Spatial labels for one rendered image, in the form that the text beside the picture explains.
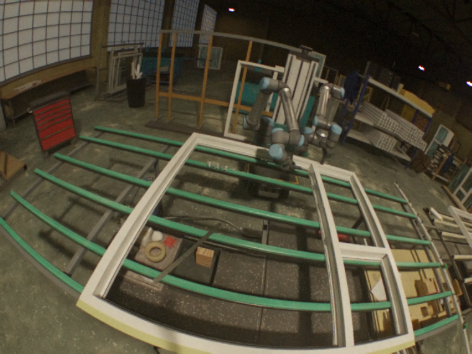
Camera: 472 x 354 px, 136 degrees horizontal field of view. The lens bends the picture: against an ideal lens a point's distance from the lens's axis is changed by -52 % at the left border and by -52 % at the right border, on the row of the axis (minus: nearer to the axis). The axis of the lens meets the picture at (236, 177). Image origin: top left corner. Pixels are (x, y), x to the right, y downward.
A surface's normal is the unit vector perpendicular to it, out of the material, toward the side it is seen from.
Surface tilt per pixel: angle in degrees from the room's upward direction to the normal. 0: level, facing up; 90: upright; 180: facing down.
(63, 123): 90
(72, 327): 0
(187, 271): 0
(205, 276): 0
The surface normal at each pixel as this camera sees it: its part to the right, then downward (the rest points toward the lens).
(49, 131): 0.85, 0.42
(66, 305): 0.17, -0.79
